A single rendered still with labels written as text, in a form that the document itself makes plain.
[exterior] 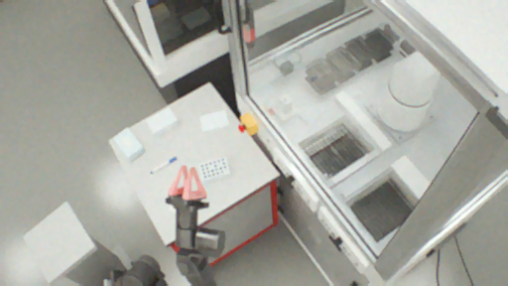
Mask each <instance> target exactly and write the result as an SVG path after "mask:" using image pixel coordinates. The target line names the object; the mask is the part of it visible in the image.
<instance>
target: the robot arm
mask: <svg viewBox="0 0 508 286"><path fill-rule="evenodd" d="M182 174H184V185H183V186H181V187H179V188H177V186H178V184H179V181H180V178H181V175H182ZM192 174H193V176H194V180H195V183H196V186H197V191H194V192H192V191H191V179H192ZM171 198H172V199H171ZM205 199H207V192H206V191H205V190H204V188H203V185H202V183H201V181H200V179H199V177H198V174H197V172H196V169H195V168H190V171H189V174H188V171H187V167H186V166H181V167H180V169H179V171H178V174H177V176H176V178H175V179H174V181H173V183H172V184H171V186H170V187H169V189H168V197H167V198H165V204H167V205H170V206H173V207H176V213H175V219H176V246H177V247H180V250H179V251H178V253H177V254H176V258H177V261H176V265H177V267H178V269H179V271H180V273H181V275H182V276H185V277H186V279H187V281H188V283H189V284H190V286H217V285H216V283H215V280H214V278H213V275H212V270H211V267H210V265H209V263H208V261H209V259H208V257H214V258H219V257H220V256H221V254H222V252H223V250H224V249H225V241H226V233H224V231H223V230H220V229H213V228H206V227H201V228H200V229H199V231H197V225H198V210H202V209H206V208H209V202H202V201H201V200H205ZM131 265H132V268H130V269H129V270H127V269H125V270H124V271H119V270H116V269H114V270H112V271H111V286H169V285H168V283H167V281H166V280H165V277H166V275H165V274H164V273H163V272H162V271H161V270H160V269H161V268H160V264H159V263H158V261H157V260H156V259H155V258H153V257H151V256H149V255H145V254H142V255H141V256H140V257H138V258H137V259H136V261H135V263H134V262H133V261H132V262H131Z"/></svg>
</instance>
